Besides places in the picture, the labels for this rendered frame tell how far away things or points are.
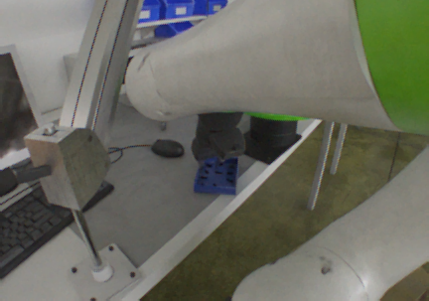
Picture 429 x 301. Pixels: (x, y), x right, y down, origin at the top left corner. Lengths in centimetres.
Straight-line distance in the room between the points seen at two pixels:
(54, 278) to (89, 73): 36
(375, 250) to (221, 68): 28
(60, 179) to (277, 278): 28
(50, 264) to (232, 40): 52
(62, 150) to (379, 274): 41
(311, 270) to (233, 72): 26
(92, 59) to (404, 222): 43
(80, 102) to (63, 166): 9
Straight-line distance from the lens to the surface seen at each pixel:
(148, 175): 72
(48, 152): 35
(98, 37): 42
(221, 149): 51
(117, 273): 52
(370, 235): 37
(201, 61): 21
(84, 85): 39
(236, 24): 17
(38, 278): 58
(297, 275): 35
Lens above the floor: 133
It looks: 29 degrees down
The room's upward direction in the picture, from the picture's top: straight up
